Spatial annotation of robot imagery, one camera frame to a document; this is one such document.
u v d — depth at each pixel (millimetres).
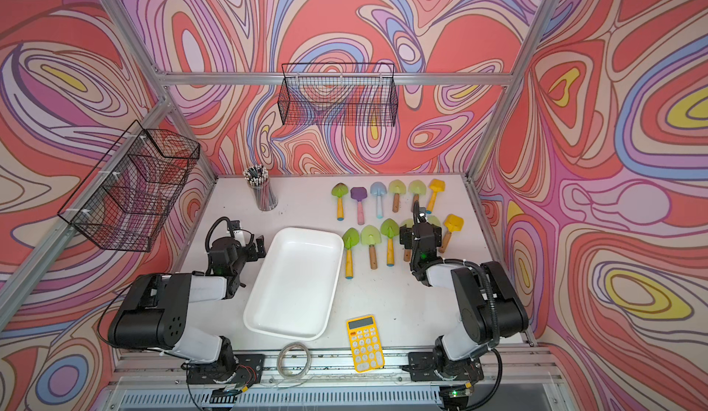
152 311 460
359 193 1150
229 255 724
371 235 988
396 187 1148
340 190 1120
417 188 1153
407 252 950
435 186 1143
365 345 766
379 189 1127
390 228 1002
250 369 728
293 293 894
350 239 977
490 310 416
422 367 733
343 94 959
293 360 764
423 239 707
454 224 1017
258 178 957
